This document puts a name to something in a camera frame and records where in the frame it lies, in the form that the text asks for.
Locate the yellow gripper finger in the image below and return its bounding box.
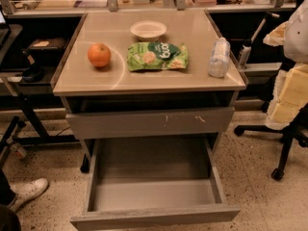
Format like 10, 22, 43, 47
263, 22, 287, 47
265, 64, 308, 130

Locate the clear plastic water bottle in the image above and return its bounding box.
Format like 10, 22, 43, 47
208, 38, 230, 78

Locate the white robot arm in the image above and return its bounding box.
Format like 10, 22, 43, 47
263, 0, 308, 130

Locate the closed top drawer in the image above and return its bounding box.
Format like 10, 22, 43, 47
66, 107, 234, 140

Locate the grey drawer cabinet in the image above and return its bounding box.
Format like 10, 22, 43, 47
50, 9, 249, 173

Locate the open middle drawer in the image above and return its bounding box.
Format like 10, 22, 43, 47
70, 136, 240, 231

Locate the black office chair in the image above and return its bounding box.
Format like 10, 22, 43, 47
234, 105, 308, 181

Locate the white bowl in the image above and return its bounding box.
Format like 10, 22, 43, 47
130, 20, 167, 41

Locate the green snack bag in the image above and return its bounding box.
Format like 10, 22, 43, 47
127, 42, 189, 72

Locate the orange apple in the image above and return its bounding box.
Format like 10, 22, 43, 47
88, 43, 111, 67

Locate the black box with label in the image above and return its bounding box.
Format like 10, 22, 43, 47
27, 38, 66, 61

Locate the black desk stand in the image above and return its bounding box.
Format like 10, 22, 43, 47
0, 65, 80, 161

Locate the white sneaker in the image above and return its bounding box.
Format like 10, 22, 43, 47
7, 178, 49, 213

